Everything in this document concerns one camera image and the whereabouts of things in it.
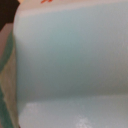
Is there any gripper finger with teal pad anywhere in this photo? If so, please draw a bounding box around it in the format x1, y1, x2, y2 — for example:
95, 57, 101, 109
0, 23, 19, 128

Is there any light blue milk carton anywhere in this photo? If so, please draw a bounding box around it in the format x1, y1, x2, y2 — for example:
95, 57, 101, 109
13, 0, 128, 128

